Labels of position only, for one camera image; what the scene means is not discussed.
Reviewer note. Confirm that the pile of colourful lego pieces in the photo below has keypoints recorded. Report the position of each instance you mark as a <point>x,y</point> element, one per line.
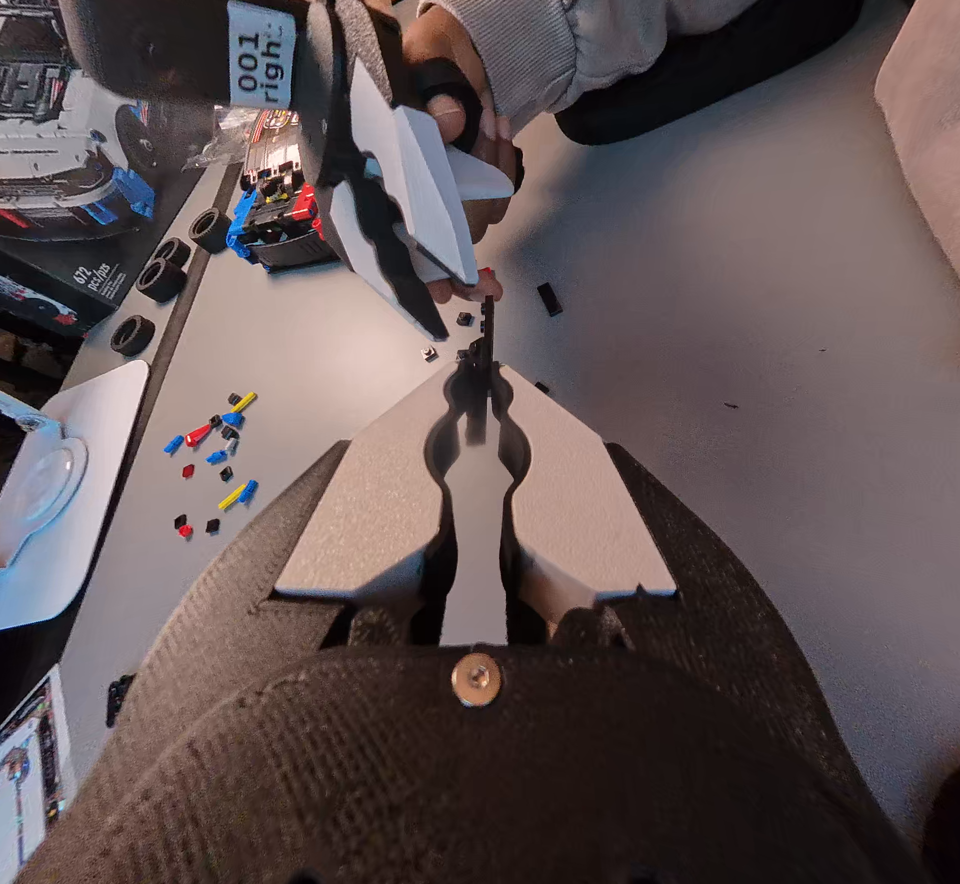
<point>225,449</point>

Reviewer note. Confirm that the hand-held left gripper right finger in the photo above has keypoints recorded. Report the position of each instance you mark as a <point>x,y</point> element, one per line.
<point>592,524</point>

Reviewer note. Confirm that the black lego connector assembly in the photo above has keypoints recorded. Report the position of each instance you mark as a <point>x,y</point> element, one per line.
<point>118,700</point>

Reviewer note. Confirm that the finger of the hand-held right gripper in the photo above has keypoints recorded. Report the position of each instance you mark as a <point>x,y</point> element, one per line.
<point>360,239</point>
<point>427,179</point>

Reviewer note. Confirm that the partly built lego car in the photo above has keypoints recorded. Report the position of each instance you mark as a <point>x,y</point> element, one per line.
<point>281,239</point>

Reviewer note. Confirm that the black smooth lego tile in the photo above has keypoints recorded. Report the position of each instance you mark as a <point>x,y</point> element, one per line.
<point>550,299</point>

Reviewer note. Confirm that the white book stand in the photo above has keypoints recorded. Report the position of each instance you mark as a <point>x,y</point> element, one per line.
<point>82,487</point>

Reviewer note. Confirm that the holographic sticker sheet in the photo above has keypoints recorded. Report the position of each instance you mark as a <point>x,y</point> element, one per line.
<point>37,764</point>

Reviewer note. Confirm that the black rubber lego tire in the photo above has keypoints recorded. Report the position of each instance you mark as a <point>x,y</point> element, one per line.
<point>180,245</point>
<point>199,236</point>
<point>146,288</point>
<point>120,344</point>

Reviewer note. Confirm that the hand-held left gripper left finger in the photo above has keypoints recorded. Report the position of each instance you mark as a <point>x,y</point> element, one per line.
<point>360,524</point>

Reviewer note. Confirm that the black chair armrest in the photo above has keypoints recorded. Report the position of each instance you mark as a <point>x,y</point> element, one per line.
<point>943,831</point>
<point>750,67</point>

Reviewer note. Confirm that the black lego set box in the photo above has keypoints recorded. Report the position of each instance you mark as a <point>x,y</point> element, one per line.
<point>67,172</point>

